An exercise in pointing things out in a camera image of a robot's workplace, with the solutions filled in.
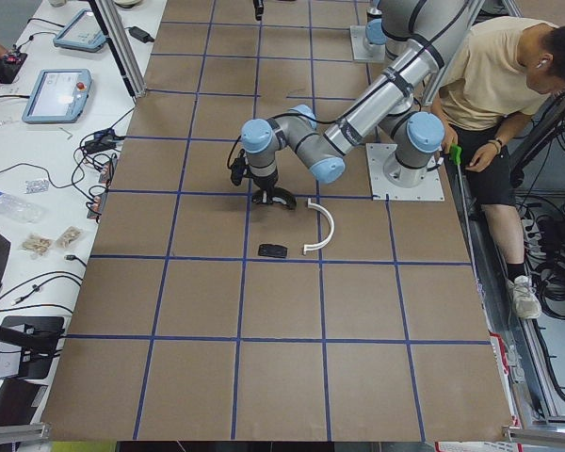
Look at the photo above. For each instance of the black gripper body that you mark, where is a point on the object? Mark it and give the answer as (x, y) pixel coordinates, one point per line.
(258, 7)
(265, 189)

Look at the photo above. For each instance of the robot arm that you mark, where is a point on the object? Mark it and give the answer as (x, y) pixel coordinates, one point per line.
(372, 13)
(419, 38)

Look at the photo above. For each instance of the green brake shoe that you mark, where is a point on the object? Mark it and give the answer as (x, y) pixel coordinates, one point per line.
(275, 195)

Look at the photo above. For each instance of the black brake pad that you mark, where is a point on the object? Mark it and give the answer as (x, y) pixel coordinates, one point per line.
(275, 251)

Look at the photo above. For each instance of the black power adapter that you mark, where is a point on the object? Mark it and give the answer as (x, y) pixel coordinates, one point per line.
(140, 34)

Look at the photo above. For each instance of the far teach pendant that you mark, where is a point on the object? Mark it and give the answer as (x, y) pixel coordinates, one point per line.
(81, 33)

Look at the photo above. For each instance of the teach pendant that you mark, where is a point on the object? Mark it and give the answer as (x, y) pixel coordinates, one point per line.
(58, 96)
(81, 33)

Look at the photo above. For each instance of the near teach pendant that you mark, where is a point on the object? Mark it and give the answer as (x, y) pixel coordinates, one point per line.
(58, 96)

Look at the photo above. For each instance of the plastic water bottle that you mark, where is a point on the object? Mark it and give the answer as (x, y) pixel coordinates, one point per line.
(20, 210)

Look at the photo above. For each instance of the person in beige shirt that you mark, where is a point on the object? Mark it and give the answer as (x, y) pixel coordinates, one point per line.
(501, 76)

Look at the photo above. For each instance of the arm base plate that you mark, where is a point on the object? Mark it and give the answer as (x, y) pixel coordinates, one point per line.
(390, 181)
(369, 43)

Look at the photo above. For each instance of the aluminium frame post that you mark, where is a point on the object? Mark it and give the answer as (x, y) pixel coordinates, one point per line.
(109, 20)

